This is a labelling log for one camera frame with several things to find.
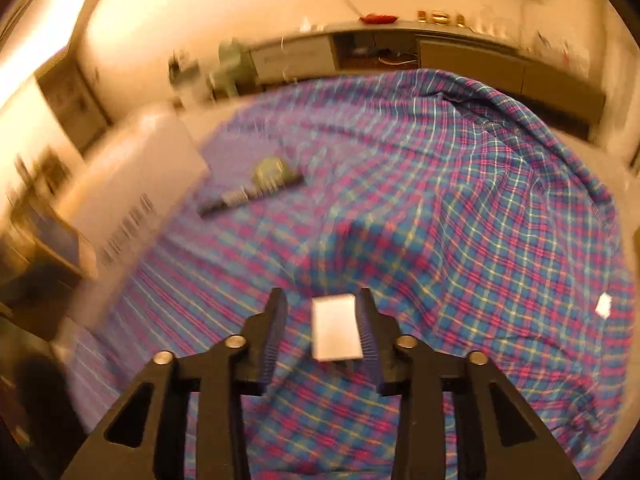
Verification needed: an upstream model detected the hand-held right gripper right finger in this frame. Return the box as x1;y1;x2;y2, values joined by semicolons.
357;287;583;480

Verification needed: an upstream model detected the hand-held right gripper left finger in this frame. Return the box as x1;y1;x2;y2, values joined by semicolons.
60;287;289;480

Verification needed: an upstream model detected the white charger plug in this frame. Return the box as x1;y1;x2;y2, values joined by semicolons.
310;295;364;364

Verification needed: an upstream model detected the large white cardboard box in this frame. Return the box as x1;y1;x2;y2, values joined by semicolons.
52;109;212;333

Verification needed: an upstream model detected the plaid blanket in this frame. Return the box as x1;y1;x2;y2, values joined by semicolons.
65;67;628;480

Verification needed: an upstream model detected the black marker pen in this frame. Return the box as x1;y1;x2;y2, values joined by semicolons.
197;172;306;219

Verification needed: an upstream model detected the green tape roll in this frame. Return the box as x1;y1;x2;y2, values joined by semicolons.
250;156;295;192

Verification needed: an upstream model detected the pale green appliance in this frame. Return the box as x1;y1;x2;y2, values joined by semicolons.
207;40;256;101

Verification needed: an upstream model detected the long low cabinet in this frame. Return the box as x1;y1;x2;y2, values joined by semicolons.
249;20;607;138

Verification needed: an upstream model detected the row of gold ornaments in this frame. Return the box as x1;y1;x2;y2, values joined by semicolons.
416;10;468;28

